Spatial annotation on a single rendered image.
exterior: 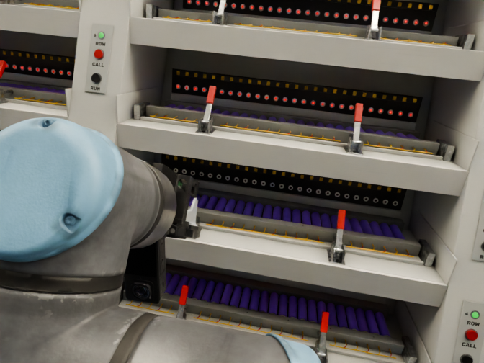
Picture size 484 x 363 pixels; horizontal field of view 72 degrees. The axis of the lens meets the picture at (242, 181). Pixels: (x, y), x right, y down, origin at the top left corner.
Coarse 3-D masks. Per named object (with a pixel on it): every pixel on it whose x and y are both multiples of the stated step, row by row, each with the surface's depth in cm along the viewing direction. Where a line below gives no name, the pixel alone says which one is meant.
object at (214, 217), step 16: (208, 224) 64; (224, 224) 65; (240, 224) 65; (256, 224) 64; (272, 224) 64; (288, 224) 64; (304, 224) 65; (304, 240) 62; (320, 240) 64; (352, 240) 63; (368, 240) 62; (384, 240) 62; (400, 240) 63
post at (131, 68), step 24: (96, 0) 60; (120, 0) 59; (168, 0) 75; (120, 24) 59; (120, 48) 60; (144, 48) 67; (120, 72) 60; (144, 72) 68; (72, 96) 61; (96, 96) 60; (72, 120) 61; (96, 120) 61
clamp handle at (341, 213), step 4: (340, 212) 59; (344, 212) 59; (340, 216) 59; (344, 216) 59; (340, 220) 59; (344, 220) 59; (340, 224) 59; (336, 228) 59; (340, 228) 59; (340, 232) 59; (336, 236) 59; (340, 236) 59; (336, 240) 58; (340, 240) 58; (336, 244) 58; (340, 244) 58; (336, 248) 58; (340, 248) 58
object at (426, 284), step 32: (256, 192) 75; (416, 224) 69; (192, 256) 61; (224, 256) 60; (256, 256) 58; (288, 256) 58; (320, 256) 59; (352, 256) 60; (416, 256) 62; (448, 256) 55; (352, 288) 58; (384, 288) 57; (416, 288) 56
